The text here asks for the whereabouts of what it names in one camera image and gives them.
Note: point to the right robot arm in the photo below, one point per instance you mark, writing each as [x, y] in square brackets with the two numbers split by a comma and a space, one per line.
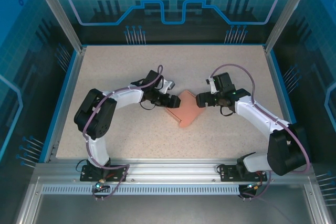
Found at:
[283, 150]

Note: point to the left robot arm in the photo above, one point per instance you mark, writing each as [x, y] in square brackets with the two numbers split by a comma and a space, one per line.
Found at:
[94, 113]

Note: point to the blue circuit print side panel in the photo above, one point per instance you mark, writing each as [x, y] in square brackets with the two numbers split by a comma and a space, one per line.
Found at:
[23, 51]
[315, 51]

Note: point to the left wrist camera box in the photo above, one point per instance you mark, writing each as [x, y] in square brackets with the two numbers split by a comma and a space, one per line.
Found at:
[169, 85]

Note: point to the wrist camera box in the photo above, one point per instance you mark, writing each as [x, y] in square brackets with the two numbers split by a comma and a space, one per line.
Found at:
[210, 81]
[169, 85]

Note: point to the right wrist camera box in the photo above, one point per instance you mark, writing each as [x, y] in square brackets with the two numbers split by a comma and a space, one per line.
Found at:
[210, 81]

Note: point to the blue aluminium table side rail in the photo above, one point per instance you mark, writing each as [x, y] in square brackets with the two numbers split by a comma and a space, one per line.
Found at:
[65, 103]
[277, 77]

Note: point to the aluminium mounting rail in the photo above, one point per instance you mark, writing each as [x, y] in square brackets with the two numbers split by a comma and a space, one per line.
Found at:
[170, 171]

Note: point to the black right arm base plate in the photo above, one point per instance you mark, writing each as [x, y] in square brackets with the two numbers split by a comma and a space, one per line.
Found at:
[228, 174]

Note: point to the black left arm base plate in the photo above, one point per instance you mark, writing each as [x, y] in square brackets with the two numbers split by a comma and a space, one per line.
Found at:
[89, 175]

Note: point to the aluminium frame post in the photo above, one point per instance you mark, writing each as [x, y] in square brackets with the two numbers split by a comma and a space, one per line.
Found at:
[288, 11]
[59, 11]

